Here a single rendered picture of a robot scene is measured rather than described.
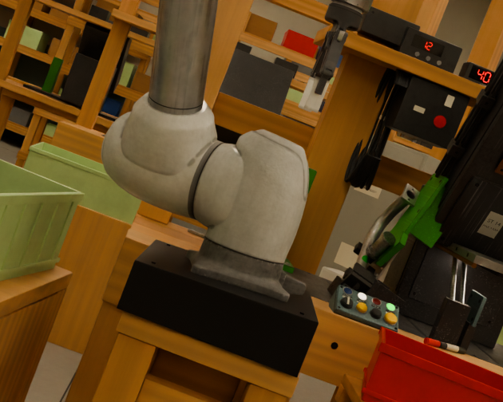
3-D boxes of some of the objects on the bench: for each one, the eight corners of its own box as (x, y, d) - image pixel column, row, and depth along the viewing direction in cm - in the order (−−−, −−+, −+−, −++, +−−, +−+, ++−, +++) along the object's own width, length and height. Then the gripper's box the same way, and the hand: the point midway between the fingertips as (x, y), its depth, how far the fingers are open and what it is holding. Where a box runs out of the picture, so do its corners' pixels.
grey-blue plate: (466, 353, 237) (489, 298, 236) (459, 350, 237) (481, 296, 236) (456, 344, 247) (477, 291, 246) (448, 340, 246) (469, 288, 245)
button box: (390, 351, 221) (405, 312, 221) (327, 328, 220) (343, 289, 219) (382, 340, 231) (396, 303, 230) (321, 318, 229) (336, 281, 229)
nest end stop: (359, 298, 246) (370, 287, 242) (339, 284, 245) (351, 273, 242) (360, 295, 247) (371, 284, 243) (341, 281, 246) (352, 270, 243)
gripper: (322, 5, 218) (285, 103, 220) (338, -5, 196) (297, 104, 198) (354, 18, 219) (316, 115, 221) (374, 9, 197) (331, 117, 199)
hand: (311, 99), depth 209 cm, fingers open, 9 cm apart
